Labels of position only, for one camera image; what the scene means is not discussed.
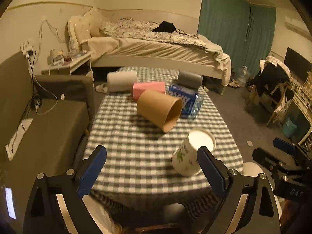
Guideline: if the white floral paper cup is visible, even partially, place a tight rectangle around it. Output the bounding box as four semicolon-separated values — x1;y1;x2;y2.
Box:
171;128;216;177

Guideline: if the white cylinder cup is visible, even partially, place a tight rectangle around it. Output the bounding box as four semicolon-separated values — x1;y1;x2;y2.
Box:
106;71;137;92

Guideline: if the wooden chair with clothes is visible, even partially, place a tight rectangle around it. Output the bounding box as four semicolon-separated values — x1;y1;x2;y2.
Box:
247;56;294;126

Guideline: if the brown paper cup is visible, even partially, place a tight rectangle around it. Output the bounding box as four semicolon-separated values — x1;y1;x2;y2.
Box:
137;90;183;133

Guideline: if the white charging cable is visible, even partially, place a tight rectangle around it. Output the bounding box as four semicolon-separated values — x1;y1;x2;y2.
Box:
30;18;69;116

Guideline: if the clear bottle on nightstand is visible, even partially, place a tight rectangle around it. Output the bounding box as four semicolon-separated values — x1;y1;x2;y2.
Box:
69;38;76;56

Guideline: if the checkered tablecloth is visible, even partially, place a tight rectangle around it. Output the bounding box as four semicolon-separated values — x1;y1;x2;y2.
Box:
82;66;244;222

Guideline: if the large clear water jug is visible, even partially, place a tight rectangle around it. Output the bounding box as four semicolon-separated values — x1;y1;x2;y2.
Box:
236;66;249;88

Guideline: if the green curtain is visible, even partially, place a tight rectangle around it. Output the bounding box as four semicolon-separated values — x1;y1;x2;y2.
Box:
198;0;276;76

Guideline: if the black garment on bed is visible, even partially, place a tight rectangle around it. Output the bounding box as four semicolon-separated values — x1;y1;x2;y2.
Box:
152;21;176;33

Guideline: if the black television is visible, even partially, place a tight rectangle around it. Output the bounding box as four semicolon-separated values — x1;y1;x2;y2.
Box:
284;47;311;83

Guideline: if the pink box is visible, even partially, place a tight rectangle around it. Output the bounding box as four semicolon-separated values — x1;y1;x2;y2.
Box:
132;81;166;101

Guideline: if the blue plastic water bottle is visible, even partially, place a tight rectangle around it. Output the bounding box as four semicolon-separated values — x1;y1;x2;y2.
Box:
167;84;205;119

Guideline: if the bed with beige sheet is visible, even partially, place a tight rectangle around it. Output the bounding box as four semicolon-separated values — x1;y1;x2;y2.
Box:
67;7;232;95

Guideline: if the grey sofa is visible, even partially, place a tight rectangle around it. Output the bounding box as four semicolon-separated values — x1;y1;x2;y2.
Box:
1;52;95;233

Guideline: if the white nightstand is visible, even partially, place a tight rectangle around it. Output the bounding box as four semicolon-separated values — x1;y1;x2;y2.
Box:
41;51;94;81

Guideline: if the patterned quilt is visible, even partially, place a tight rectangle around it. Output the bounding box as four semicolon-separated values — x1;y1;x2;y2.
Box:
99;18;207;49

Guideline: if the wall power strip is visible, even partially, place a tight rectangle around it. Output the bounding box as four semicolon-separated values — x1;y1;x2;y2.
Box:
19;37;34;56

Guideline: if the grey cylinder cup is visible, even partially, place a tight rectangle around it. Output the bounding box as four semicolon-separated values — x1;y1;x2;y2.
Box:
177;71;203;90

